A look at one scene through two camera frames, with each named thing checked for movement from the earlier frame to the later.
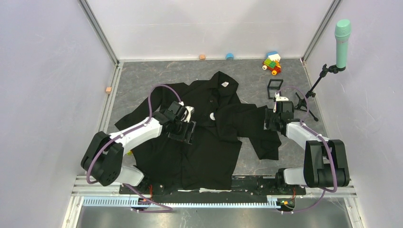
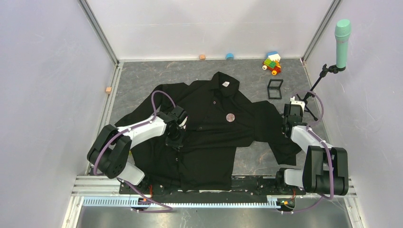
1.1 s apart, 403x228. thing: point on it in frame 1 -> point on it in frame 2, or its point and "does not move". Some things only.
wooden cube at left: (108, 90) does not move
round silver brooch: (211, 115) -> (230, 117)
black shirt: (222, 125) does not move
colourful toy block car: (272, 62) does not move
